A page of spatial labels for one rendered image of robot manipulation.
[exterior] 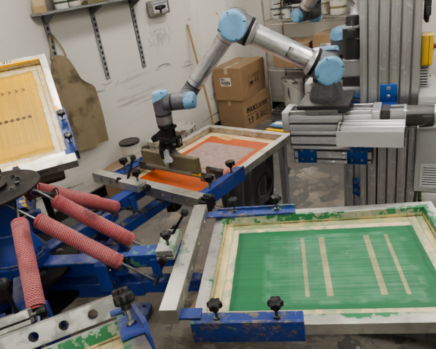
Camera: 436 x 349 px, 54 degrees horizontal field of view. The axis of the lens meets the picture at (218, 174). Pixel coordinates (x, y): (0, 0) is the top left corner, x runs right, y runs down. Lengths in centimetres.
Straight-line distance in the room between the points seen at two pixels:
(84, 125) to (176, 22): 164
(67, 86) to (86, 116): 31
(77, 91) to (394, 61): 278
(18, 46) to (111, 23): 97
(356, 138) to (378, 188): 51
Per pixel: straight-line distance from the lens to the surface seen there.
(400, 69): 212
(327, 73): 179
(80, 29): 418
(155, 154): 209
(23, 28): 390
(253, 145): 239
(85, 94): 412
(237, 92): 527
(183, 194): 177
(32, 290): 131
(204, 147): 245
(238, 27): 176
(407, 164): 227
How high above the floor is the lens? 183
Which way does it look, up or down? 25 degrees down
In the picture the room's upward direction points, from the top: 9 degrees counter-clockwise
